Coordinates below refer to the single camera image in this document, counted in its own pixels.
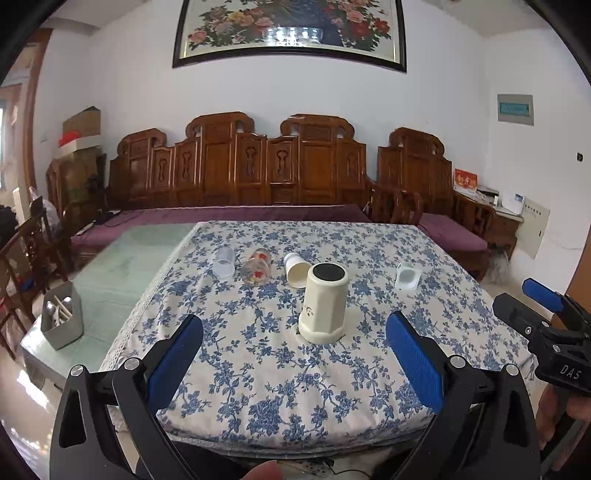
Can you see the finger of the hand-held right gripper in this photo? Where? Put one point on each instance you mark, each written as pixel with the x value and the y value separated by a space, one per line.
pixel 517 316
pixel 542 291

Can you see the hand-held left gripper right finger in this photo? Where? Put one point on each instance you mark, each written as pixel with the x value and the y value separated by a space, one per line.
pixel 415 364

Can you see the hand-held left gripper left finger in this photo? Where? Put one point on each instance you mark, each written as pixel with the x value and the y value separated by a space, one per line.
pixel 178 364

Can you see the small white square cup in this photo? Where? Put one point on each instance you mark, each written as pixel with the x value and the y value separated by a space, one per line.
pixel 407 277

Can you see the cream cup with black base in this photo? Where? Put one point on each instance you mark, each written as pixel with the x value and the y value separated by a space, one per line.
pixel 323 307

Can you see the clear plastic cup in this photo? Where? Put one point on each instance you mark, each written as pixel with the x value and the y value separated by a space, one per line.
pixel 225 264

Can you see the floral glass cup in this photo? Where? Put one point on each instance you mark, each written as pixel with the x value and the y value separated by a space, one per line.
pixel 256 270

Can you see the white paper cup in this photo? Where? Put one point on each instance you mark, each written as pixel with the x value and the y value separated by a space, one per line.
pixel 295 272

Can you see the person's right hand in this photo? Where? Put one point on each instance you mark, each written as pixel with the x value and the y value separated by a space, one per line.
pixel 565 415

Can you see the person's left hand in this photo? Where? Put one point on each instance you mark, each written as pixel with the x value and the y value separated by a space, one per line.
pixel 261 471

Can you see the white leaning board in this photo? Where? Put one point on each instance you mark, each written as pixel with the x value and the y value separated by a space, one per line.
pixel 535 226

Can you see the wooden side table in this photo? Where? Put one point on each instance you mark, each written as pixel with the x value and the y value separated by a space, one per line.
pixel 503 226

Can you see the white box on side table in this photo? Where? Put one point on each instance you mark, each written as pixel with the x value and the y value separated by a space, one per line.
pixel 512 203

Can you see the blue floral tablecloth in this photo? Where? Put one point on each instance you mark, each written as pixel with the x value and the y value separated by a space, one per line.
pixel 277 383

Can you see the purple armchair cushion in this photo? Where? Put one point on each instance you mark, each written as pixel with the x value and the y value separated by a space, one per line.
pixel 455 236

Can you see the grey utensil box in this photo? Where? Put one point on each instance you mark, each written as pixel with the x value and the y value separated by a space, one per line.
pixel 62 323

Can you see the red calendar card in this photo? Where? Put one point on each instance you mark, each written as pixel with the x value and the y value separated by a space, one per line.
pixel 466 180

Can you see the purple bench cushion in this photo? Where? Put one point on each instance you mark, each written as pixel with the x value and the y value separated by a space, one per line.
pixel 221 217

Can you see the carved wooden armchair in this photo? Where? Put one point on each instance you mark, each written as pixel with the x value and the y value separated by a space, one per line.
pixel 415 184

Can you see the dark wooden chair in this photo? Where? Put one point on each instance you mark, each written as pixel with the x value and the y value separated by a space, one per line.
pixel 27 272

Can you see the carved wooden bench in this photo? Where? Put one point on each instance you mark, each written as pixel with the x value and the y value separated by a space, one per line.
pixel 240 166

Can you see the white flat box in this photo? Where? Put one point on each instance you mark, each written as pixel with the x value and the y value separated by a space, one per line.
pixel 81 145

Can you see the cardboard box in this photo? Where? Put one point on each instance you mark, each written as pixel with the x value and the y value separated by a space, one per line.
pixel 82 122

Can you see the framed floral painting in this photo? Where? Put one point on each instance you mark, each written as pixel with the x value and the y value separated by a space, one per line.
pixel 291 27

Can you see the wall electrical panel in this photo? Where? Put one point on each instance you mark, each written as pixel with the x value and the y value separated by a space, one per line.
pixel 515 110

